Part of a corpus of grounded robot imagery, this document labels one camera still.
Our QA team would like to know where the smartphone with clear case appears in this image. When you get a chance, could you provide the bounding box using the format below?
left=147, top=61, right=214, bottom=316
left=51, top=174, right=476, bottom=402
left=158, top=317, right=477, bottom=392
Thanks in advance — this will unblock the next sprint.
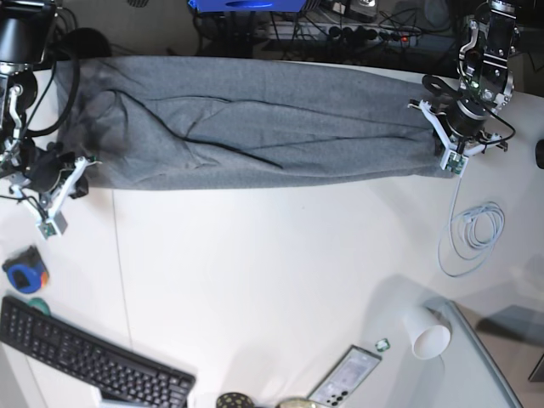
left=308, top=345, right=382, bottom=407

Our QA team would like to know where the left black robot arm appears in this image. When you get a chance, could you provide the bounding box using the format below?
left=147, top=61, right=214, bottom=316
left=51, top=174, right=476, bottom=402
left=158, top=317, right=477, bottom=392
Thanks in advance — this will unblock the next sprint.
left=418, top=1, right=519, bottom=145

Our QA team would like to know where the round metal tin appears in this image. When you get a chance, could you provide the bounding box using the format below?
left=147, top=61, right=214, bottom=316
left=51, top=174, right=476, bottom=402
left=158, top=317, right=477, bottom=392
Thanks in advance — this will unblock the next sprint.
left=276, top=397, right=317, bottom=408

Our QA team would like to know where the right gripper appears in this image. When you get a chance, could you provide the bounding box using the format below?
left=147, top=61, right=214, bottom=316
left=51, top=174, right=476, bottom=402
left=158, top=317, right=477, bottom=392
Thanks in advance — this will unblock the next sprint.
left=8, top=146, right=89, bottom=200

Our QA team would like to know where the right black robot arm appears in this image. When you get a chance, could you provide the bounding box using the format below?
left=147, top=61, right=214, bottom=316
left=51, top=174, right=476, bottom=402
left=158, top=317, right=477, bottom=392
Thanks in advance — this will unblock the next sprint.
left=1, top=1, right=88, bottom=199

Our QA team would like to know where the white coiled cable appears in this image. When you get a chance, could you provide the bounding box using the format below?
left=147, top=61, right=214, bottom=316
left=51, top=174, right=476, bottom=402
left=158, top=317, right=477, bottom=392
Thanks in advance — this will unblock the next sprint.
left=436, top=176, right=507, bottom=278

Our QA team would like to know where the blue black tape measure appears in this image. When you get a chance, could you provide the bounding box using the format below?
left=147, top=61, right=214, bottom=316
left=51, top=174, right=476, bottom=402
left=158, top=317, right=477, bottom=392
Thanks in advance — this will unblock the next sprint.
left=2, top=246, right=49, bottom=294

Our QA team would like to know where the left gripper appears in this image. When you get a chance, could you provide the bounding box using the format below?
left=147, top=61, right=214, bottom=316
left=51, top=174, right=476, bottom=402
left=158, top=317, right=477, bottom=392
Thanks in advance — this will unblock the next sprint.
left=433, top=98, right=489, bottom=139

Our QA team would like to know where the blue box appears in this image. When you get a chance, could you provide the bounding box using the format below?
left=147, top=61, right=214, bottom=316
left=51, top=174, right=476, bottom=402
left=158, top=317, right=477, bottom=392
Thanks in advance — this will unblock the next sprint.
left=188, top=0, right=305, bottom=13

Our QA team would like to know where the small green white packet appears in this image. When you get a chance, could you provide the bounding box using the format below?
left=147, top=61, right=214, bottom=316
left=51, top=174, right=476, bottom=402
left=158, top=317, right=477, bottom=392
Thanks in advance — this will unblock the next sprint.
left=375, top=338, right=391, bottom=353

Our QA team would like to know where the green tape roll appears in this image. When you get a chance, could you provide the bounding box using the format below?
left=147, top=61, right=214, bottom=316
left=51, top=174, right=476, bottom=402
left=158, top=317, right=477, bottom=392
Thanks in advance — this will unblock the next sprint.
left=27, top=297, right=51, bottom=316

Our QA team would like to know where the black computer keyboard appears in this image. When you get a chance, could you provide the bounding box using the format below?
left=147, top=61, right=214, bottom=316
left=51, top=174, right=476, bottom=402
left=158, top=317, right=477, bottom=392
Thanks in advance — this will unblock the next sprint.
left=1, top=296, right=196, bottom=407

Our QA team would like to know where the grey laptop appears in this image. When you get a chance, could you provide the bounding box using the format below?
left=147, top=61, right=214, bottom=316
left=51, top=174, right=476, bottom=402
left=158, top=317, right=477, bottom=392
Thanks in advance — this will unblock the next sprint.
left=413, top=298, right=543, bottom=407

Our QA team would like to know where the black gold dotted lid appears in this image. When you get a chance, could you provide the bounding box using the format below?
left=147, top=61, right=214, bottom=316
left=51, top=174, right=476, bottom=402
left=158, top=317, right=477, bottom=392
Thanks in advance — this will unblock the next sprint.
left=216, top=392, right=255, bottom=408

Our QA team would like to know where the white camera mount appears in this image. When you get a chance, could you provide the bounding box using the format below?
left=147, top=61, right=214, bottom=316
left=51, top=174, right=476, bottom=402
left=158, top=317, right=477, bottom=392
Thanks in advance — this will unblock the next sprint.
left=8, top=154, right=99, bottom=240
left=408, top=99, right=508, bottom=177

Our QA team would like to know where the grey t-shirt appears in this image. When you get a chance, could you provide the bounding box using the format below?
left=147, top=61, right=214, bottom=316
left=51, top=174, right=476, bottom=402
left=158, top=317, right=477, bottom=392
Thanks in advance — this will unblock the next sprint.
left=58, top=56, right=443, bottom=190

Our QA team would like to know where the white paper cup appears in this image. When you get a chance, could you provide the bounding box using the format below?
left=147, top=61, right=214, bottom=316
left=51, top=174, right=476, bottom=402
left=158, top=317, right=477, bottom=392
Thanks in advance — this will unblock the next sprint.
left=402, top=307, right=451, bottom=360

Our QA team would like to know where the black round object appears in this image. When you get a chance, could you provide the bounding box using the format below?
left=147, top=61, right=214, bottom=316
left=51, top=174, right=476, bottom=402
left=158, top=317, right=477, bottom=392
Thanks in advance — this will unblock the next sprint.
left=535, top=139, right=544, bottom=169

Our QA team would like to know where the black power strip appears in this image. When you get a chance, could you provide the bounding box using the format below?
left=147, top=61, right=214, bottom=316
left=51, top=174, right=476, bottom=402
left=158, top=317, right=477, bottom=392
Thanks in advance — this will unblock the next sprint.
left=326, top=25, right=420, bottom=45

